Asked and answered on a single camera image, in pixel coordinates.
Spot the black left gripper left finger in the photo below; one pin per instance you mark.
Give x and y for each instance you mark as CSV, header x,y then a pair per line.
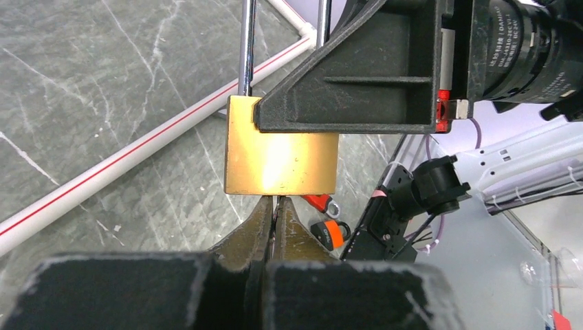
x,y
219,288

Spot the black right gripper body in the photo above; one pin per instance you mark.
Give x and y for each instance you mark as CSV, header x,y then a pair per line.
x,y
512,53

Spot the white PVC pipe frame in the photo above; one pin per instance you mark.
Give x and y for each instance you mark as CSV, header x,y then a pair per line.
x,y
37,216

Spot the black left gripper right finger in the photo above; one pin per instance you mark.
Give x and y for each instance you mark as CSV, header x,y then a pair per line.
x,y
314,294

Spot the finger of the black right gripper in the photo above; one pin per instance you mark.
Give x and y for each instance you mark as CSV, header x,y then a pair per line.
x,y
378,73

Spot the small orange black padlock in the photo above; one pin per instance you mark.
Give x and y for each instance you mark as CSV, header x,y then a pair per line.
x,y
331,234

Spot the red handled adjustable wrench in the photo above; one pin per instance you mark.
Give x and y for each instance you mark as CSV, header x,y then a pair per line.
x,y
324,204

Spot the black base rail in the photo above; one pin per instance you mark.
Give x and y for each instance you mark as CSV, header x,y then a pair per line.
x,y
380,234

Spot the brass padlock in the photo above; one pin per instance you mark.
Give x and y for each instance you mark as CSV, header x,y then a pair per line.
x,y
259,163

